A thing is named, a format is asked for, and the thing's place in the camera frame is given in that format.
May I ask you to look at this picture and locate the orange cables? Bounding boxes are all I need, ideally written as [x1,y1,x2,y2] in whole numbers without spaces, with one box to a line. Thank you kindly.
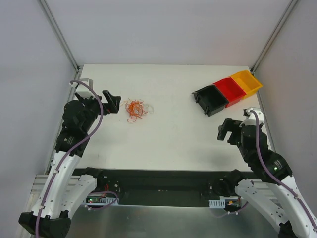
[124,98,149,123]

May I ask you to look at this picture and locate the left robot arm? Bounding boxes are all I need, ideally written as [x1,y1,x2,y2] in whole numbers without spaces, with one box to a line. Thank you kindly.
[18,90,121,238]

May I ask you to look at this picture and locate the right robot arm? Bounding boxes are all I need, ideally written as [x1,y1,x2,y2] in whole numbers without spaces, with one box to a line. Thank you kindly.
[214,115,317,238]

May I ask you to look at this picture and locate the black plastic bin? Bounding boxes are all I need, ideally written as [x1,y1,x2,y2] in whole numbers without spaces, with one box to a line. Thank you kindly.
[192,85,229,117]

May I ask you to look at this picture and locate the red plastic bin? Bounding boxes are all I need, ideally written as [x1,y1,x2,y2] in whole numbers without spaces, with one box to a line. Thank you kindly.
[214,77,246,108]

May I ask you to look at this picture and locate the yellow plastic bin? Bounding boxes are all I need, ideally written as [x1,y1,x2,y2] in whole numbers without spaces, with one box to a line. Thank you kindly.
[230,70,263,100]

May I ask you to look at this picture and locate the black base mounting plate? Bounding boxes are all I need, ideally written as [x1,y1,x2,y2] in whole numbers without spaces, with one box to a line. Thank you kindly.
[75,169,253,208]

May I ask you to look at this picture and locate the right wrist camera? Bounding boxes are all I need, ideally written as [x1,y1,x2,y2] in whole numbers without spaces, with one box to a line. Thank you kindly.
[241,107,264,126]

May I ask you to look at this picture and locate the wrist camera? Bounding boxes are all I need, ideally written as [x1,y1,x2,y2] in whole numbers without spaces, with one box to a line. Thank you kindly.
[241,107,264,126]
[70,78,95,99]

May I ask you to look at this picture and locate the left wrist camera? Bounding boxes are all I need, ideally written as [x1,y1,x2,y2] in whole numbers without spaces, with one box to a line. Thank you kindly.
[70,78,95,99]

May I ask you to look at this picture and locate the tangled white cables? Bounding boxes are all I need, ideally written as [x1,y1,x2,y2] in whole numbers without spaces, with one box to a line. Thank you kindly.
[143,100,155,115]

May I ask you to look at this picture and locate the right aluminium frame post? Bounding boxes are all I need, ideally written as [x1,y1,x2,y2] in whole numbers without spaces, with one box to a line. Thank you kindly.
[250,0,300,75]

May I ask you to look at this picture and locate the aluminium frame post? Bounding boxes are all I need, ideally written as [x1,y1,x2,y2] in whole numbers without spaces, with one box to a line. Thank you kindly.
[37,0,84,72]
[250,0,300,75]

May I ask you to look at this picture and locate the right white cable duct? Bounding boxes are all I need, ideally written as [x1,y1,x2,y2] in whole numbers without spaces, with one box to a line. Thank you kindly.
[208,199,226,209]

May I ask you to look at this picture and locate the white cable duct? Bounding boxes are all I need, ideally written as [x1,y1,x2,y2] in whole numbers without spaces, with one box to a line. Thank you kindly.
[83,196,119,207]
[208,199,226,209]

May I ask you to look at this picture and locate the left aluminium frame post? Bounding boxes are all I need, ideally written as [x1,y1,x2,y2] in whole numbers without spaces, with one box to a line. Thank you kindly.
[37,0,84,72]

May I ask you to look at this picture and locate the left white cable duct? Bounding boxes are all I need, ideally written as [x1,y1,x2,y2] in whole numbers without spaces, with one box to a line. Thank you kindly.
[83,196,119,207]

